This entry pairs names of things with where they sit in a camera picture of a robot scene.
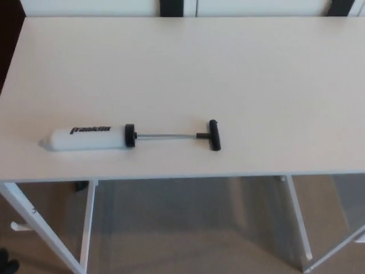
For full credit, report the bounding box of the white Franklin air pump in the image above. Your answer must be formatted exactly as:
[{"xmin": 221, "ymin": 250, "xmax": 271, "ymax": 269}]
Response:
[{"xmin": 39, "ymin": 119, "xmax": 222, "ymax": 153}]

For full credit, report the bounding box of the black robot foot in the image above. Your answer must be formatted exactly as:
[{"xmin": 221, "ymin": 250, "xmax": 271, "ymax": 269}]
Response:
[{"xmin": 0, "ymin": 247, "xmax": 20, "ymax": 274}]

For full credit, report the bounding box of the left black wall bracket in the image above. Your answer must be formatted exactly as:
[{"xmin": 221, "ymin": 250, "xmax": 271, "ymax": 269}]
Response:
[{"xmin": 159, "ymin": 0, "xmax": 186, "ymax": 17}]

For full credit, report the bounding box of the black wall bracket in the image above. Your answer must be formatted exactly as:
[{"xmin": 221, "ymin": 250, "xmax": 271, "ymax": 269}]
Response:
[
  {"xmin": 327, "ymin": 0, "xmax": 353, "ymax": 17},
  {"xmin": 159, "ymin": 0, "xmax": 186, "ymax": 17}
]

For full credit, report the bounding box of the white desk leg frame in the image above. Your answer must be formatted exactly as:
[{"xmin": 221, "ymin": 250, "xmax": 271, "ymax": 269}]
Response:
[
  {"xmin": 281, "ymin": 175, "xmax": 365, "ymax": 274},
  {"xmin": 0, "ymin": 179, "xmax": 99, "ymax": 274}
]

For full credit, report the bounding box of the right black wall bracket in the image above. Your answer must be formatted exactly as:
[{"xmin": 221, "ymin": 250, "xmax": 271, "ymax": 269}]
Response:
[{"xmin": 327, "ymin": 0, "xmax": 353, "ymax": 17}]

